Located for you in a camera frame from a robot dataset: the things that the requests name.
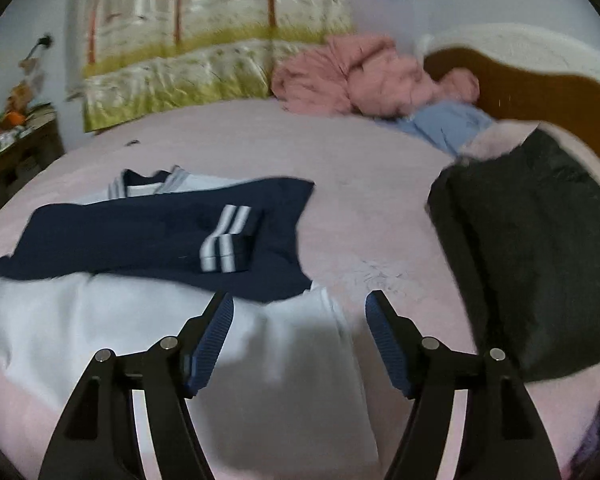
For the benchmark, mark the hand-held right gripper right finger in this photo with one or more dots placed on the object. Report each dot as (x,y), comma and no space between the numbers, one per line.
(387,345)

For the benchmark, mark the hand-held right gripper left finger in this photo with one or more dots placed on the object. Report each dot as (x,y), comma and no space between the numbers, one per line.
(211,345)

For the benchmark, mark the white and navy sweatshirt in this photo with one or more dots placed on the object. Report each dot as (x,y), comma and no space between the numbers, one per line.
(130,240)

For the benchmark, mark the pink bed sheet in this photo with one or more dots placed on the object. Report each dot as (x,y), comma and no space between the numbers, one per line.
(370,210)

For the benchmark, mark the black jacket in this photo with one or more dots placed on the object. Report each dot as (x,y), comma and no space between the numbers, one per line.
(525,260)

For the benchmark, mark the light blue cloth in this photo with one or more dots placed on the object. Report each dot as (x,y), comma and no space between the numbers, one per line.
(445,125)

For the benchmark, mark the pink pillow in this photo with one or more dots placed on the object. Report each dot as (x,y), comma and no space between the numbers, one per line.
(500,140)

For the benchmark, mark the pink quilted blanket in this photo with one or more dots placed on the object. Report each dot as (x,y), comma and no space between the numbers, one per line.
(350,77)

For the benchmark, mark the wooden side table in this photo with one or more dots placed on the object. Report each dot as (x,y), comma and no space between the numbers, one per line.
(15,155)

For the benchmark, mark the white and wooden headboard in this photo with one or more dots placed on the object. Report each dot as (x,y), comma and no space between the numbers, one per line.
(545,90)

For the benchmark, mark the tree print curtain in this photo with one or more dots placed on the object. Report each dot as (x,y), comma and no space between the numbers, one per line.
(205,45)

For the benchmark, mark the orange ornament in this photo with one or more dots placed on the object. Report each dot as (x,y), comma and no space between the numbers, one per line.
(15,115)

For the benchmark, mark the wall hanging decoration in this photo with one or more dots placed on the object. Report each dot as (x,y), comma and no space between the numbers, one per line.
(35,60)

